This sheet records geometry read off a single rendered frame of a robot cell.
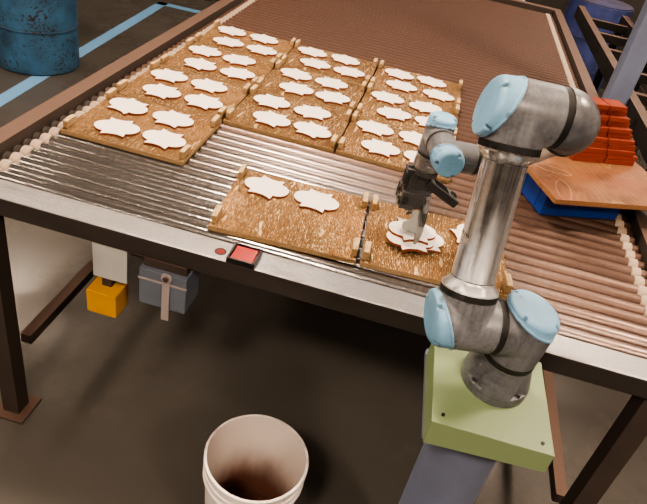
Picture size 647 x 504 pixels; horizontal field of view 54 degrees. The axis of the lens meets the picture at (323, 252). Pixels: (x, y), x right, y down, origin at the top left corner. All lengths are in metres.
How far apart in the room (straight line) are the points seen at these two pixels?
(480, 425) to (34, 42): 4.23
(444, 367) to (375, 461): 1.05
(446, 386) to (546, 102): 0.62
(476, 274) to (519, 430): 0.36
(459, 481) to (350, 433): 0.96
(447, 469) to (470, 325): 0.44
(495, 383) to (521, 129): 0.53
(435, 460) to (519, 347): 0.41
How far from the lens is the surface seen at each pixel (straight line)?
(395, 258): 1.74
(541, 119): 1.19
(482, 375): 1.40
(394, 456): 2.48
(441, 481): 1.61
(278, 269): 1.63
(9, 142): 2.11
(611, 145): 2.49
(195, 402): 2.50
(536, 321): 1.29
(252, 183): 1.92
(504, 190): 1.20
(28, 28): 4.96
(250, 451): 2.11
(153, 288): 1.76
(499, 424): 1.40
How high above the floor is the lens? 1.89
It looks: 35 degrees down
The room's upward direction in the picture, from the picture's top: 12 degrees clockwise
